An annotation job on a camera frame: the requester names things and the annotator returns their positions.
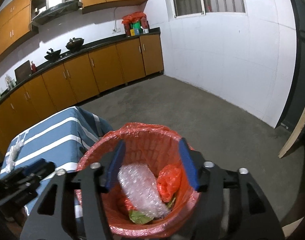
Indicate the black wok with handle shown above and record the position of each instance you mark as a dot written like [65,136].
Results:
[52,55]

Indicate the small orange plastic bag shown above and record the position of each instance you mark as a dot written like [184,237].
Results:
[125,205]

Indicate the green paw print bag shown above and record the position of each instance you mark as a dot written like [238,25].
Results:
[139,218]

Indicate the large orange plastic bag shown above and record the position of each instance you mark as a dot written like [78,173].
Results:
[168,182]

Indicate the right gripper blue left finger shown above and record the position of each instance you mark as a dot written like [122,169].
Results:
[112,163]

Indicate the clear bubble wrap bag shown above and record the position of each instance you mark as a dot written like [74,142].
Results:
[139,184]

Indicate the dark door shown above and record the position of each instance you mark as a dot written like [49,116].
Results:
[296,99]

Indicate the clear thin plastic bag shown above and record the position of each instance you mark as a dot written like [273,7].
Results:
[13,153]

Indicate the red sauce bottle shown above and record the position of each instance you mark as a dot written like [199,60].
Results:
[33,67]

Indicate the clear bagged jars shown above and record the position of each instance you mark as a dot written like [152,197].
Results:
[10,82]

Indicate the red trash bin with liner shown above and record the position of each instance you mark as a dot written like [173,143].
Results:
[155,146]

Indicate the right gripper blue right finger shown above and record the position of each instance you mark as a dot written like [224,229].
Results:
[189,165]

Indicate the orange bag with groceries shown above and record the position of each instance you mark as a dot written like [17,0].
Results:
[135,24]

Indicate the dark wooden cutting board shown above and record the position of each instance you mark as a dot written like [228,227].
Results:
[23,72]

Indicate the black lidded wok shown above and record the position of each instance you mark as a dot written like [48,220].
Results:
[75,44]

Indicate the beige wooden frame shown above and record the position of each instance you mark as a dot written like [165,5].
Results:
[294,136]

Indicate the range hood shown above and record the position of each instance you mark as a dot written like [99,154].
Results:
[56,12]

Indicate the brown lower kitchen cabinets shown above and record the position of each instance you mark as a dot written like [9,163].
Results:
[76,78]

